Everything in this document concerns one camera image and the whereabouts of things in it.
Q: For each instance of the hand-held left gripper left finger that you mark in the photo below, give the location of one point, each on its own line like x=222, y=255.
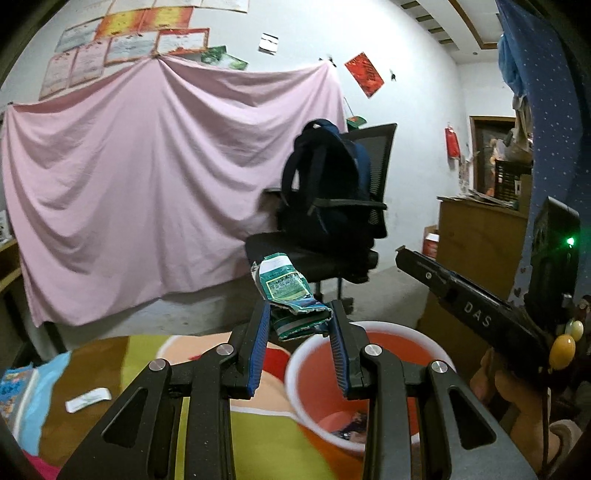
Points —
x=258, y=350

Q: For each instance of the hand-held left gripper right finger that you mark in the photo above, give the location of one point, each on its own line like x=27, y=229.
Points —
x=340, y=355

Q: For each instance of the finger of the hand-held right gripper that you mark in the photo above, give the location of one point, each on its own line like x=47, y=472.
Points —
x=461, y=300

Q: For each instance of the orange basin with white rim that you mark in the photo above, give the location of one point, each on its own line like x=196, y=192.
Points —
x=323, y=369

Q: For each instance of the teal packet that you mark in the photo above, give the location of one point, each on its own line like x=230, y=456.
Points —
x=286, y=290

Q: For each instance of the person's right hand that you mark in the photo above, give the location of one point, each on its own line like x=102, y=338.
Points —
x=512, y=397

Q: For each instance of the brown wooden board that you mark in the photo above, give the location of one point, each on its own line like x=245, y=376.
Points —
x=443, y=332

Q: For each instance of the wooden cabinet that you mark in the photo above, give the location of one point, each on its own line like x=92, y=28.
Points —
x=480, y=244

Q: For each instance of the red cardboard box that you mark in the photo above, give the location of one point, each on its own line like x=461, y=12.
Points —
x=431, y=244

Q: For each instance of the dark wrapper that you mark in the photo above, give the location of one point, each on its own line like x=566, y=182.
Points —
x=353, y=427

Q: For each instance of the dark basket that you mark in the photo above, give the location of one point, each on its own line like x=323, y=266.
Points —
x=510, y=177

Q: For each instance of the black office chair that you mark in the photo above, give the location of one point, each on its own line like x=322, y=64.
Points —
x=295, y=258

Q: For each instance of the colourful printed blanket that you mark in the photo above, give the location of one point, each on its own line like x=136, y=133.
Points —
x=138, y=360

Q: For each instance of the framed picture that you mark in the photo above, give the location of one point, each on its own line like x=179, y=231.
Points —
x=485, y=152

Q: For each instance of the red hanging ornament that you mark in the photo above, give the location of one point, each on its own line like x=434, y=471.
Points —
x=453, y=142

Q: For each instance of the blue dotted curtain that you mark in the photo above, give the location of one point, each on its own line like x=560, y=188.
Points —
x=549, y=92

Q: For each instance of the dark blue backpack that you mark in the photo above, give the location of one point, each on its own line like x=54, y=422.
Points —
x=328, y=184

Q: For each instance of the white paper strip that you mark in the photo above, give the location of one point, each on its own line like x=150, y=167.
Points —
x=87, y=399

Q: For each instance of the pink hanging sheet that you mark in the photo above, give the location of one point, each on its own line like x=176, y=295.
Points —
x=138, y=184

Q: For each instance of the green hanging object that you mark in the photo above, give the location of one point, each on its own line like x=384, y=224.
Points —
x=356, y=121

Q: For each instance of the pink cloth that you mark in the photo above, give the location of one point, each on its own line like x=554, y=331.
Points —
x=44, y=466

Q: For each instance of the blue printed packet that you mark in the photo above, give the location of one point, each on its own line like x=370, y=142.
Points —
x=16, y=397

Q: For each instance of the red wall poster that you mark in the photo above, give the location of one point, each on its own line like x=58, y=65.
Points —
x=364, y=74

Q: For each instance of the green wall poster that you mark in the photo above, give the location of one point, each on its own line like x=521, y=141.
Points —
x=226, y=57

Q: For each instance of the small white wall paper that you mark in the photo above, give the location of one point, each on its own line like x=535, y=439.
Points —
x=268, y=43

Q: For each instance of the group of wall certificates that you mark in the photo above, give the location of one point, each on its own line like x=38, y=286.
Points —
x=129, y=41

